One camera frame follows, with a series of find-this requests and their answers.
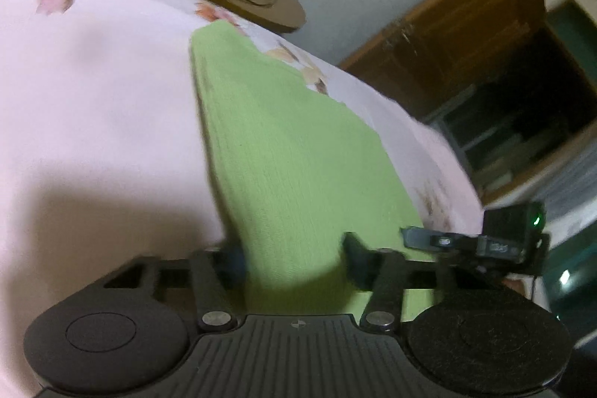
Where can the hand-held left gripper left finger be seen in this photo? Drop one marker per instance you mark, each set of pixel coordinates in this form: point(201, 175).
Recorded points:
point(235, 265)

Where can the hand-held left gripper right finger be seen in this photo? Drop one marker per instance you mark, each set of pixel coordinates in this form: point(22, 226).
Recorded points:
point(359, 263)

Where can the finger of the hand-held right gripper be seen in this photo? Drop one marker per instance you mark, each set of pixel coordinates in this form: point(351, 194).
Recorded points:
point(433, 240)

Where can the green ribbed garment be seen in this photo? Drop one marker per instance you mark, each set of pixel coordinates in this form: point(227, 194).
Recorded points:
point(289, 155)

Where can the pale striped curtain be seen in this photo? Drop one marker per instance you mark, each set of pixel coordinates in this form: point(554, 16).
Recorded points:
point(569, 188)

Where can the wooden cabinet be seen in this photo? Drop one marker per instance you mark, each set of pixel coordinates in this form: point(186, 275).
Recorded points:
point(466, 34)

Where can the pink floral bedsheet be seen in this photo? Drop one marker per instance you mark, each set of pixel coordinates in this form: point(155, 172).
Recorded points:
point(93, 99)

